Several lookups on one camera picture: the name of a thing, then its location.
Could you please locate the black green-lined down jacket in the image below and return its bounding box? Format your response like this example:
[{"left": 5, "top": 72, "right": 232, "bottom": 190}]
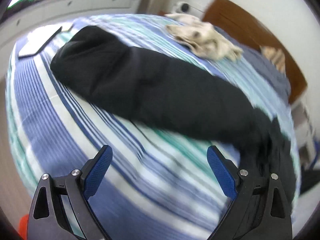
[{"left": 50, "top": 26, "right": 296, "bottom": 229}]

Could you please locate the orange sleeve of operator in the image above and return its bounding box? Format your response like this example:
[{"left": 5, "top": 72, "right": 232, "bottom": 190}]
[{"left": 18, "top": 214, "right": 29, "bottom": 240}]

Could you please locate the black bag on floor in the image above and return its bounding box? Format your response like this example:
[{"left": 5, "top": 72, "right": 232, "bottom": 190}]
[{"left": 300, "top": 166, "right": 320, "bottom": 194}]

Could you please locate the white bedside cabinet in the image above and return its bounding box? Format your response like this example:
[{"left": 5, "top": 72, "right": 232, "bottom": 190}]
[{"left": 291, "top": 99, "right": 316, "bottom": 167}]

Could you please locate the striped blue green bedspread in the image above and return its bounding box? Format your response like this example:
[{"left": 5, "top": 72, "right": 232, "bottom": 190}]
[{"left": 6, "top": 14, "right": 300, "bottom": 239}]

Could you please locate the grey blue checked pillow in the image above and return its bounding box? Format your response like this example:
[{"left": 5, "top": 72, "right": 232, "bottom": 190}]
[{"left": 214, "top": 26, "right": 291, "bottom": 105}]

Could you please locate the striped orange pillow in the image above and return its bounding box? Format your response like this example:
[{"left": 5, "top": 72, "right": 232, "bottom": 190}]
[{"left": 260, "top": 46, "right": 285, "bottom": 74}]

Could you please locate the white flat box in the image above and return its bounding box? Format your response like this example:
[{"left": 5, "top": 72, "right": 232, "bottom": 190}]
[{"left": 18, "top": 24, "right": 62, "bottom": 58}]

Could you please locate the cream fleece garment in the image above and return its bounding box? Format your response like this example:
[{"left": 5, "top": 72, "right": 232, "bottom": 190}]
[{"left": 164, "top": 13, "right": 243, "bottom": 62}]

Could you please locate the brown wooden headboard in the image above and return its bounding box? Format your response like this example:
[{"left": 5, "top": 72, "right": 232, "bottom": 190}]
[{"left": 202, "top": 0, "right": 308, "bottom": 105}]

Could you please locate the white long dresser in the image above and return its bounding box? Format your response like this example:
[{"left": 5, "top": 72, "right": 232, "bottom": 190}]
[{"left": 0, "top": 0, "right": 138, "bottom": 53}]

